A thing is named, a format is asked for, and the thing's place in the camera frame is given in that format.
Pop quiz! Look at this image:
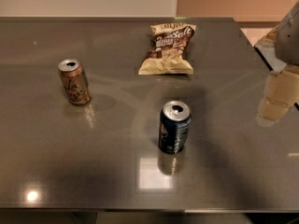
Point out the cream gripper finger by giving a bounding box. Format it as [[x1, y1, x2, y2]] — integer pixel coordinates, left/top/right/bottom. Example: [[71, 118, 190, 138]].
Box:
[[256, 64, 299, 127]]

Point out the blue pepsi can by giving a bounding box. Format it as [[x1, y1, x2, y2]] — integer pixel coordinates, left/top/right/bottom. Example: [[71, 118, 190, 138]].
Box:
[[158, 101, 192, 154]]

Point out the brown la croix can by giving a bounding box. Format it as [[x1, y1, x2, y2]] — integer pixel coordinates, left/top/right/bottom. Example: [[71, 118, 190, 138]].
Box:
[[58, 59, 91, 105]]

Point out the yellow brown chip bag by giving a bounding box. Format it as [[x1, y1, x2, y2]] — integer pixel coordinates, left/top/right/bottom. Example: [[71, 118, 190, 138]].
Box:
[[138, 22, 196, 75]]

